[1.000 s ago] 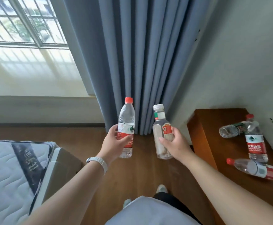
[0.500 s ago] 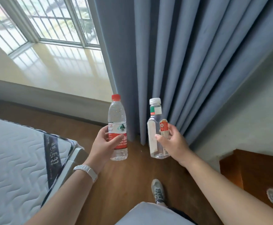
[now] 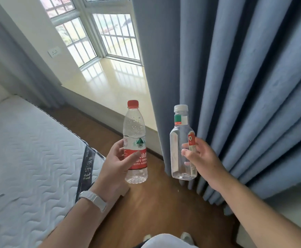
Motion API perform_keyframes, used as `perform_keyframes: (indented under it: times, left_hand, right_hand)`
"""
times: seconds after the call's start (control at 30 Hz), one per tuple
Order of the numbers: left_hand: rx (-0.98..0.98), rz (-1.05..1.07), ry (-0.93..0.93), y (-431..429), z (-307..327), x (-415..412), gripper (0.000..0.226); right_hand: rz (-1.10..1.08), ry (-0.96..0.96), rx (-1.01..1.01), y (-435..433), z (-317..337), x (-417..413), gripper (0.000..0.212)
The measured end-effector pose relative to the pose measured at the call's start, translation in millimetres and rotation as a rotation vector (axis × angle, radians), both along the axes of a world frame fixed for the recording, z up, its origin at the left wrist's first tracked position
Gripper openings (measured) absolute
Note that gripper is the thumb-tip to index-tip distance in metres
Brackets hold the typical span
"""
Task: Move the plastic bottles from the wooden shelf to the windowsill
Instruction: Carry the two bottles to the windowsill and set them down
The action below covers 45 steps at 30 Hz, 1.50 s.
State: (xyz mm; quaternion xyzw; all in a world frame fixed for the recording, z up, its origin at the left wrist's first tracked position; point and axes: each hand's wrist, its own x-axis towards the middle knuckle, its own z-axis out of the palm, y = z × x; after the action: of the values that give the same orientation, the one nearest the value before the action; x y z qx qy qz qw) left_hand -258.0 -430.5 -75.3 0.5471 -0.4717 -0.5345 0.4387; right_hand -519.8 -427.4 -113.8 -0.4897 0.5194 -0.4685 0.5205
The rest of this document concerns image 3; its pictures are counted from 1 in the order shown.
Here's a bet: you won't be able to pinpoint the person's left hand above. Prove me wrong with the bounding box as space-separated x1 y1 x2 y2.
90 139 147 202

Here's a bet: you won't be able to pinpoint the person's right hand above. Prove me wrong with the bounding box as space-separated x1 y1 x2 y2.
181 137 234 192

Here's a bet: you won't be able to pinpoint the red cap water bottle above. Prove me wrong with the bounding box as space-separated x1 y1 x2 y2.
123 100 148 184

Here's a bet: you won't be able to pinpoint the white cap clear bottle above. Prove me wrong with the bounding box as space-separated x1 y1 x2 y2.
170 104 198 181

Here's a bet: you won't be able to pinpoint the person's left forearm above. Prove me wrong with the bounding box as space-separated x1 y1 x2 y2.
38 194 107 248

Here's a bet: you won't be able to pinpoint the person's right forearm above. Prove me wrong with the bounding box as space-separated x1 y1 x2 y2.
212 173 301 248

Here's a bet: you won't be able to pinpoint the silver wristwatch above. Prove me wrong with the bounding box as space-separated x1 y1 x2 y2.
78 190 108 213

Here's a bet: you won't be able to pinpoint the cream stone window sill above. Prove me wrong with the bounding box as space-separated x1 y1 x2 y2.
61 58 164 161

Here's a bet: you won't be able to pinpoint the person's white shorts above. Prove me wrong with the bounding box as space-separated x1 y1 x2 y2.
140 233 200 248

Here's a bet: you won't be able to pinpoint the blue pleated curtain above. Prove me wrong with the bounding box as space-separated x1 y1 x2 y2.
131 0 301 217

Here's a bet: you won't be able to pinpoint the white quilted mattress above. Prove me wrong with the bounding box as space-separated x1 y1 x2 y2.
0 95 106 248

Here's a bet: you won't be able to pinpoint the white barred bay window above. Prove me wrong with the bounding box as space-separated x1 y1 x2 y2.
38 0 144 69

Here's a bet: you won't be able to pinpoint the grey-blue sheer curtain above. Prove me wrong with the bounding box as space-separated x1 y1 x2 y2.
0 4 66 109

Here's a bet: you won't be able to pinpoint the white wall socket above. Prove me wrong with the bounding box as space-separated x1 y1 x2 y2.
48 46 62 59

